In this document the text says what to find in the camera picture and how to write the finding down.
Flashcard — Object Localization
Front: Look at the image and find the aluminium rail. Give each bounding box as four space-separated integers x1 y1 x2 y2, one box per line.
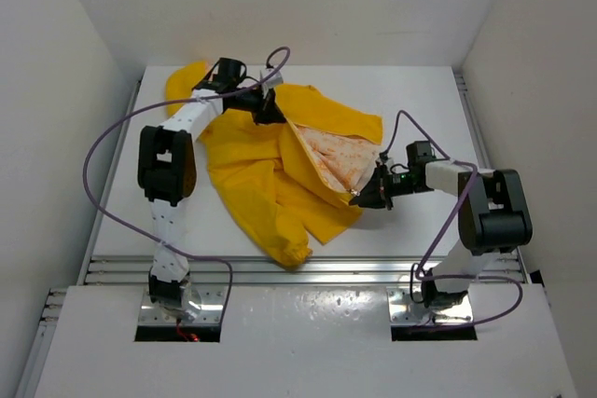
86 255 528 286
18 78 144 398
453 72 533 283

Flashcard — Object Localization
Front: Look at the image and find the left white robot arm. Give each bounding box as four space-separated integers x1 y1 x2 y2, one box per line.
137 58 285 313

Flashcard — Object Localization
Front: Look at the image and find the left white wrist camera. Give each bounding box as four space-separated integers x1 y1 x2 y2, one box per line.
258 67 284 90

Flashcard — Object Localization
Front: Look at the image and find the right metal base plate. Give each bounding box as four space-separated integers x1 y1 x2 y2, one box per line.
386 286 473 328

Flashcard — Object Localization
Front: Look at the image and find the yellow hooded jacket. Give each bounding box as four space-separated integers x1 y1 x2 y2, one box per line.
163 60 384 271

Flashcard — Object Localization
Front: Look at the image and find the aluminium front rail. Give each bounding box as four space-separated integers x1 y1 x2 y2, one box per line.
86 255 528 286

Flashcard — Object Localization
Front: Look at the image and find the aluminium right side rail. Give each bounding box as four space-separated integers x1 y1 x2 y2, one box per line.
453 72 533 283

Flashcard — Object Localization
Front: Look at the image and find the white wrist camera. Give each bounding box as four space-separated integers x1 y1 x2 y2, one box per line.
376 151 392 167
258 67 284 90

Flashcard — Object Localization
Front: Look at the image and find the aluminium left side rail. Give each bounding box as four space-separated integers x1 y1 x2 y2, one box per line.
18 78 144 398

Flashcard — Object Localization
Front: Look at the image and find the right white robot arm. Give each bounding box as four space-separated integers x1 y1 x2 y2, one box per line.
350 141 533 308

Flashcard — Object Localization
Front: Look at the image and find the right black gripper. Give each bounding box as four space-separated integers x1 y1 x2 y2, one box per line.
350 165 434 213

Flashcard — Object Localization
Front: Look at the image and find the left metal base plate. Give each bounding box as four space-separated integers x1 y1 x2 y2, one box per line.
137 284 228 328

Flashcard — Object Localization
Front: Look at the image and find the metal base plate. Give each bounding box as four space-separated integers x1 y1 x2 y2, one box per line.
137 284 228 328
386 286 473 328

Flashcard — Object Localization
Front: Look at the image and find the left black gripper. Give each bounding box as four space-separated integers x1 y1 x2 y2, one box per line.
228 82 283 125

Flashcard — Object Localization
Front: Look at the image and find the white front cover panel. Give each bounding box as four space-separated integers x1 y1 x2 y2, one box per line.
36 285 576 397

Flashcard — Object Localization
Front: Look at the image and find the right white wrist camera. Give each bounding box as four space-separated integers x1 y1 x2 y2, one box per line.
376 151 392 167

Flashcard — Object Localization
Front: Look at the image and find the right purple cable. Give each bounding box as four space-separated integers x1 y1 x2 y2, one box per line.
380 110 524 329

